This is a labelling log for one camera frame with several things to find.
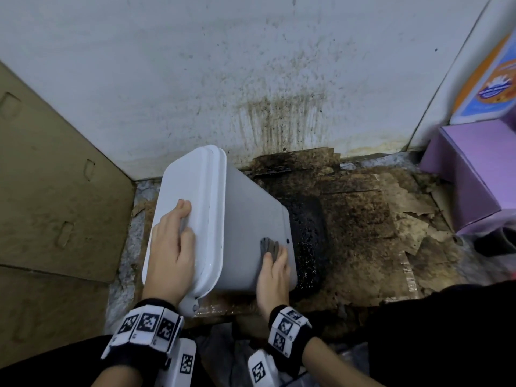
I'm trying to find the purple cardboard display box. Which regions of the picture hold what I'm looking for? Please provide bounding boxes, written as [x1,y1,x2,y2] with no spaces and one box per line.
[419,112,516,238]

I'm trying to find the person's right hand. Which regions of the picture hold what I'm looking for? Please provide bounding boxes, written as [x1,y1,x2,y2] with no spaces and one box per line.
[256,245,292,321]

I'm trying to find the stained brown cardboard sheet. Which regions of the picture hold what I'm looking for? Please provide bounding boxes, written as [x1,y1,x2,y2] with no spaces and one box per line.
[133,147,468,339]

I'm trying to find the white lidded trash bin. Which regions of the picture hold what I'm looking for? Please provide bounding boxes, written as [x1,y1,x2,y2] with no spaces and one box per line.
[141,145,298,318]

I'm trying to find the dark drink cup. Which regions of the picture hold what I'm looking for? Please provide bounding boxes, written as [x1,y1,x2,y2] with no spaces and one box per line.
[474,227,516,257]

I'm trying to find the person's left hand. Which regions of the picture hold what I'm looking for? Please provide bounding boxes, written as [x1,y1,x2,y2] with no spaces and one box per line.
[141,199,197,309]

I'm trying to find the left wrist marker band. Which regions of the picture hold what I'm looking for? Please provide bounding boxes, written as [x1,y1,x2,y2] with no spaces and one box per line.
[101,298,197,387]

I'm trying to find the wrist marker band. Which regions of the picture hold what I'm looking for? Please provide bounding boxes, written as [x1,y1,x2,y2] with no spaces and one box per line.
[101,298,197,387]
[248,305,317,387]

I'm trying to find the person's black clothing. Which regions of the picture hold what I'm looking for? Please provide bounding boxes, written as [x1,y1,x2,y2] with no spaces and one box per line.
[0,279,516,387]

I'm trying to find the white bottle blue orange label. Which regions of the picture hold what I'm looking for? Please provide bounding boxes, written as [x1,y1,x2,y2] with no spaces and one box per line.
[449,27,516,125]

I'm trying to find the right wrist marker band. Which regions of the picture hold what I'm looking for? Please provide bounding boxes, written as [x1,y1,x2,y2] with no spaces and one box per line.
[248,305,317,387]

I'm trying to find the brown cardboard panel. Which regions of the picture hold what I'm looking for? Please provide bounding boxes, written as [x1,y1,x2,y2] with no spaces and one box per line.
[0,60,136,369]

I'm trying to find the person's left forearm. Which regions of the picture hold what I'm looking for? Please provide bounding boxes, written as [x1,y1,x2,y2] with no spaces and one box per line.
[90,364,144,387]

